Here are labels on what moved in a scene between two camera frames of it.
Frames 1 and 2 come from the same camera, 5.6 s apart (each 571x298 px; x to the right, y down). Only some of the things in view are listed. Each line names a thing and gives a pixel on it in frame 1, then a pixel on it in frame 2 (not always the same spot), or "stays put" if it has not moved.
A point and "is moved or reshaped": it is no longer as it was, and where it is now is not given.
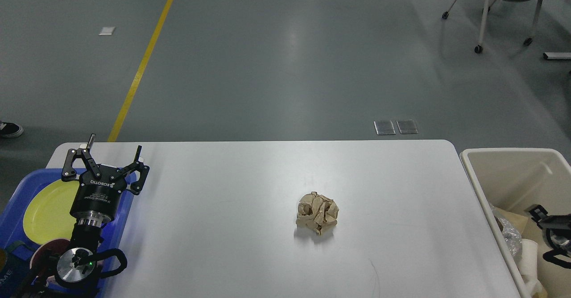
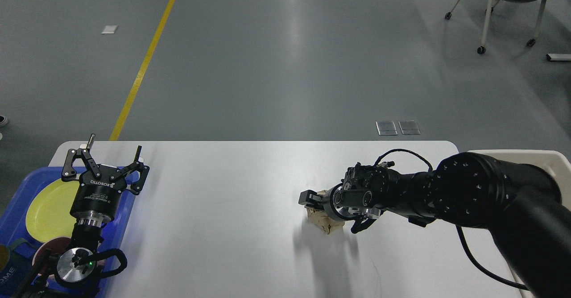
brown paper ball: x=316 y=213 is moved or reshaped
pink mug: x=45 y=258 stays put
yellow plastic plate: x=47 y=216 stays put
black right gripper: x=556 y=233 -> x=330 y=202
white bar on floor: x=557 y=55 stays put
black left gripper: x=97 y=197 stays put
